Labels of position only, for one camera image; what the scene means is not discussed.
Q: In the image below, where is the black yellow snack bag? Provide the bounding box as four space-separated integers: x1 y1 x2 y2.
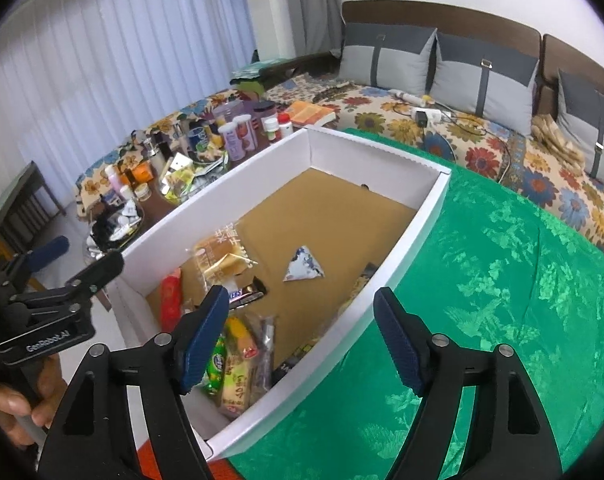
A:
271 262 379 386

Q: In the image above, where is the grey curtain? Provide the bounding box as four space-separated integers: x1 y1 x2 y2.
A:
287 0 343 55

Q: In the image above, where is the red snack packet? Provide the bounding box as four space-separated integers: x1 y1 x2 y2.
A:
161 268 183 333

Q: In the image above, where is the green sausage snack packet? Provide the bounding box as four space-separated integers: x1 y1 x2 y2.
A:
204 334 227 396

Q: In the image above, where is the grey pillow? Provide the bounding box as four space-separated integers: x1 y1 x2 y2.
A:
430 32 539 136
339 23 436 96
556 70 604 185

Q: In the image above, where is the dark clear stick packet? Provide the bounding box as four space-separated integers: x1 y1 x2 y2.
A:
253 316 276 394

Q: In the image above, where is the left grey pillow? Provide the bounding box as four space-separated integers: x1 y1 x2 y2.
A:
339 23 436 96

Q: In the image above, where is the folded beige cloth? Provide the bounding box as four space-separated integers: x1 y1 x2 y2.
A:
530 114 585 176

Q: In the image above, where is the snickers chocolate bar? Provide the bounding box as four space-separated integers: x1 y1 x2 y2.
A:
229 276 268 310

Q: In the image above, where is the bread cake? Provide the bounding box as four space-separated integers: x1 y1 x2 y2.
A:
191 223 257 292

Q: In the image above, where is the green patterned cloth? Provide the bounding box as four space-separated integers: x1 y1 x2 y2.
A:
228 129 604 480

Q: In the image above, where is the white cardboard box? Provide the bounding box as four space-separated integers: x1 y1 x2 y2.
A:
107 128 451 460

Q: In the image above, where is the person's left hand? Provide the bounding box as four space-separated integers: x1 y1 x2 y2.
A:
0 354 68 448

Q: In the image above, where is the white triangular snack packet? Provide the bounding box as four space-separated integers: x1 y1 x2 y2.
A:
283 245 325 282

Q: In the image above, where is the orange book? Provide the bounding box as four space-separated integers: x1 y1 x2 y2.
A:
285 101 337 128

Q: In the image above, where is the white sheer curtain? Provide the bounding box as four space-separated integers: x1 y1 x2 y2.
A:
0 0 255 203

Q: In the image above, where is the white power strip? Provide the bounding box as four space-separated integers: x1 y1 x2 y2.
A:
410 107 445 127

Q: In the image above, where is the small orange bun packet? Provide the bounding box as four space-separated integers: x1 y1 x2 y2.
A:
227 316 259 360

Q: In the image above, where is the beige wafer packet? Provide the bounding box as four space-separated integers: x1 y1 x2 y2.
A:
219 348 253 418

